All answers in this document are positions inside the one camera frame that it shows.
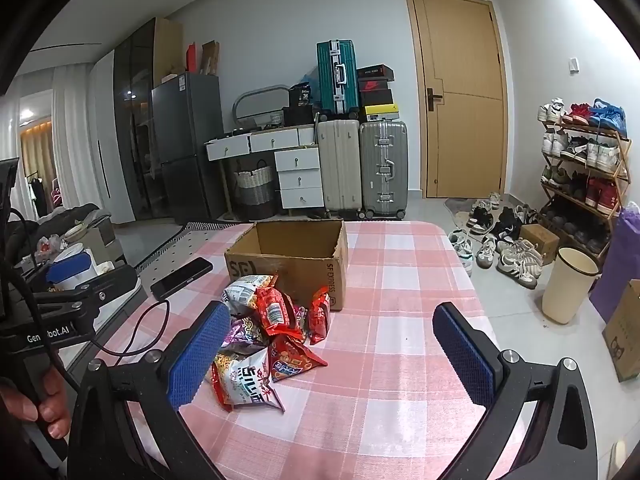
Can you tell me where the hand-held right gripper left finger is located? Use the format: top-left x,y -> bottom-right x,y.
67,301 -> 233,480

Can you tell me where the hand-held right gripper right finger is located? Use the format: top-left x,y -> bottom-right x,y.
432,302 -> 598,480

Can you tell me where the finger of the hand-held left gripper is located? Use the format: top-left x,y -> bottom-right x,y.
46,252 -> 98,288
30,264 -> 143,323

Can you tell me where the large white snack packet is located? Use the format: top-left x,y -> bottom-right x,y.
210,347 -> 286,413

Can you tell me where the person's left hand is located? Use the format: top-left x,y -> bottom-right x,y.
37,372 -> 73,440

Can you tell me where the purple snack packet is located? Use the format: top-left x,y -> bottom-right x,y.
220,310 -> 273,356

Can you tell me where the black sofa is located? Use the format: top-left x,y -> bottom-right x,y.
10,202 -> 101,261

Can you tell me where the dotted cream rug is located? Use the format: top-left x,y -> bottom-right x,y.
135,220 -> 261,268

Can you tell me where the black smartphone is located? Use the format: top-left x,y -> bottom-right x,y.
150,257 -> 214,302

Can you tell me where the small silver snack packet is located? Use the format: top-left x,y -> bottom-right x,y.
220,274 -> 278,316

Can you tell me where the pink checked tablecloth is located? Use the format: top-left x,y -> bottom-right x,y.
67,220 -> 503,480

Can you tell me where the red orange snack packet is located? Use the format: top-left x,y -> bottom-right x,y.
267,332 -> 328,383

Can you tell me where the scattered pile of shoes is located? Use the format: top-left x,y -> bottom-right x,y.
447,192 -> 546,291

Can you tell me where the cream waste bin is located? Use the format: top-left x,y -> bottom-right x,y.
541,246 -> 601,325

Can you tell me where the small red snack packet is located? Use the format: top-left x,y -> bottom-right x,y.
305,287 -> 332,345

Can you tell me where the white curtain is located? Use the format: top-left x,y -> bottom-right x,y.
52,62 -> 96,211

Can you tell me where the small plain cardboard box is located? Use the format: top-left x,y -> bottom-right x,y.
520,224 -> 561,265

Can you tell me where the grey doormat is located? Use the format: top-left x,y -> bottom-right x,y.
444,196 -> 493,231

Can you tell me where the dark glass wardrobe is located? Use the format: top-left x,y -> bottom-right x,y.
112,17 -> 183,221

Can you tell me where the printed cardboard box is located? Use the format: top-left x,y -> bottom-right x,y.
601,279 -> 640,383

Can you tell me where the grey refrigerator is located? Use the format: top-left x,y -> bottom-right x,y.
151,72 -> 226,226

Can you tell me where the woven laundry basket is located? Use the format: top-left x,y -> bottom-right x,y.
231,160 -> 278,221

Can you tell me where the purple bag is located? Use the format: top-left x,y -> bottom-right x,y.
589,202 -> 640,326

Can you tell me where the white drawer cabinet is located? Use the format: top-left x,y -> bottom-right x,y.
274,146 -> 326,211

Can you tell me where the silver suitcase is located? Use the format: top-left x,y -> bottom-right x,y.
359,120 -> 408,220

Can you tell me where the white desk with drawers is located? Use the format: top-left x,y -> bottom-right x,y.
204,125 -> 321,221

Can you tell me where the beige suitcase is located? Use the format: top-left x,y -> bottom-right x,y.
317,119 -> 362,217

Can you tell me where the brown paper bag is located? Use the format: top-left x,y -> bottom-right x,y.
200,40 -> 221,76

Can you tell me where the yellow black shoe box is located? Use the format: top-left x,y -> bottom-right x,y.
361,104 -> 401,122

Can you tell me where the wooden shoe rack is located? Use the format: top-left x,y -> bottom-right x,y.
537,97 -> 631,256
539,110 -> 632,261

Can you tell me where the black printed bag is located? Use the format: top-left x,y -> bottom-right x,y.
287,82 -> 317,108

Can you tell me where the wooden door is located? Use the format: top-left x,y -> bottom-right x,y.
404,0 -> 511,200

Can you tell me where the teal suitcase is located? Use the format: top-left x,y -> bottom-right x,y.
316,39 -> 360,116

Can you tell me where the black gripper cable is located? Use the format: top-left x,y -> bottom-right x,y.
7,207 -> 83,396

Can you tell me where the thin black phone cable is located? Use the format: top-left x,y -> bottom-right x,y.
97,299 -> 171,367

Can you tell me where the grey arched frame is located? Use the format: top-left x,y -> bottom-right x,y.
232,84 -> 292,126

